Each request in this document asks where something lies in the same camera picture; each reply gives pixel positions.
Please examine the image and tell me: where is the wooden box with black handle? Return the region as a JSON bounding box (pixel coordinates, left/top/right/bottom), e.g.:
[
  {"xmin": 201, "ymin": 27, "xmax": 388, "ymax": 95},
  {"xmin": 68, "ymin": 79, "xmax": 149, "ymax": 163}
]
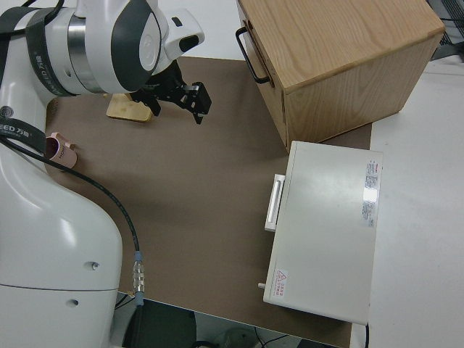
[{"xmin": 235, "ymin": 0, "xmax": 446, "ymax": 146}]

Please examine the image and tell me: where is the brown table mat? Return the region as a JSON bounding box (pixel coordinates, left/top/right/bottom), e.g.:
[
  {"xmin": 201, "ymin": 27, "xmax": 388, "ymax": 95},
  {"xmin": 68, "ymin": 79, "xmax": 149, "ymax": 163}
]
[{"xmin": 43, "ymin": 56, "xmax": 374, "ymax": 348}]

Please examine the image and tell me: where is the black velcro strap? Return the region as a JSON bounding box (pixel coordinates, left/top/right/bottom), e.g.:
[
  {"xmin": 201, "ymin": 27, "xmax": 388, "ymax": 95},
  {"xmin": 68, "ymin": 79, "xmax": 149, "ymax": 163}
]
[
  {"xmin": 0, "ymin": 103, "xmax": 47, "ymax": 155},
  {"xmin": 0, "ymin": 5, "xmax": 61, "ymax": 99}
]

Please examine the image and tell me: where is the pink mug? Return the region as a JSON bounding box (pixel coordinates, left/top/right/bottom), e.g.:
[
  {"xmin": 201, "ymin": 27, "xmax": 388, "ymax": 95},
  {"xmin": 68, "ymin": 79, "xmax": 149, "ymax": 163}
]
[{"xmin": 45, "ymin": 132, "xmax": 79, "ymax": 168}]

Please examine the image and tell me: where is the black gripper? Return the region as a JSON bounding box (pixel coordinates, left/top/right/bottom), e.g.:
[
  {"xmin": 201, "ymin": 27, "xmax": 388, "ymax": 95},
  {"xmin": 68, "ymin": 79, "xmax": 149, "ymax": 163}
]
[{"xmin": 130, "ymin": 62, "xmax": 212, "ymax": 126}]

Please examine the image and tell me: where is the wooden mug tree stand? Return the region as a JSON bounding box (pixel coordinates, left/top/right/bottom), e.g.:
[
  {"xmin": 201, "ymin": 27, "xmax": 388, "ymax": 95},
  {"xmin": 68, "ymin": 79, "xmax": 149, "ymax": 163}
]
[{"xmin": 106, "ymin": 92, "xmax": 153, "ymax": 123}]

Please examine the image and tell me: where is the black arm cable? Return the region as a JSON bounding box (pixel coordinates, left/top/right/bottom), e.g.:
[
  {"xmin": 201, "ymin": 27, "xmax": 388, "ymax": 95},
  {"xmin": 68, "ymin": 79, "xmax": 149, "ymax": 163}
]
[{"xmin": 0, "ymin": 0, "xmax": 146, "ymax": 348}]

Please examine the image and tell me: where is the white toaster oven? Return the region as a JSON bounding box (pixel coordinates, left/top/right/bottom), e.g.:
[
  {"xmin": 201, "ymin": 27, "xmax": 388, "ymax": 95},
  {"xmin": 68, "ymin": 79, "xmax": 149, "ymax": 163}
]
[{"xmin": 257, "ymin": 140, "xmax": 384, "ymax": 326}]

